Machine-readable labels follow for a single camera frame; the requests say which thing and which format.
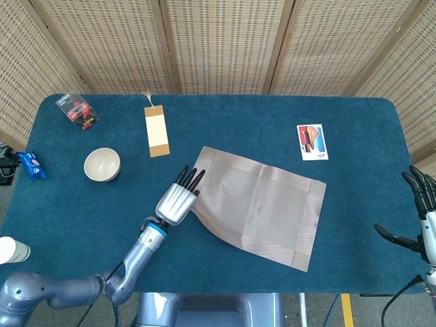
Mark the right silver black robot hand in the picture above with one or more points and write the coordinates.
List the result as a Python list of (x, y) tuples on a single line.
[(427, 204)]

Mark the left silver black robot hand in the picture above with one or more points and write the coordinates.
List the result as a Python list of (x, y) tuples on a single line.
[(175, 204)]

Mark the white ceramic bowl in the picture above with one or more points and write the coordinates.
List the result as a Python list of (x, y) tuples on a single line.
[(102, 165)]

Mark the gray woven placemat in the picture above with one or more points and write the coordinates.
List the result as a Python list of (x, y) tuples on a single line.
[(265, 204)]

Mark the left blue-gray robot arm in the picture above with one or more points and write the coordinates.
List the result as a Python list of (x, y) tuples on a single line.
[(136, 262)]

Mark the right blue-gray robot arm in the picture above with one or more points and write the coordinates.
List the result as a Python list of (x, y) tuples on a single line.
[(431, 282)]

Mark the brown and cream bookmark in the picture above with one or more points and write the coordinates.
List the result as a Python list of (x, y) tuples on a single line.
[(157, 133)]

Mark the blue velvet tablecloth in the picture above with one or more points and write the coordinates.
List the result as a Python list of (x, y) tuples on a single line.
[(238, 119)]

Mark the blue-gray robot torso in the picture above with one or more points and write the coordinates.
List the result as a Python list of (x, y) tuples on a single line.
[(211, 310)]

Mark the colourful picture postcard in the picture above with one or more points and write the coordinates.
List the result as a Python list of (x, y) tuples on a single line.
[(311, 141)]

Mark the blue snack packet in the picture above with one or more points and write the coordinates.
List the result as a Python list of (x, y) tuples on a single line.
[(32, 165)]

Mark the white table leg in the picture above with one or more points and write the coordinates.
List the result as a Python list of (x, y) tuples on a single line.
[(303, 310)]

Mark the woven bamboo folding screen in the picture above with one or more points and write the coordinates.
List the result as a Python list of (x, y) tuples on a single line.
[(221, 44)]

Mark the white paper cup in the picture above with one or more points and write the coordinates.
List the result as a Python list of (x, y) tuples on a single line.
[(12, 250)]

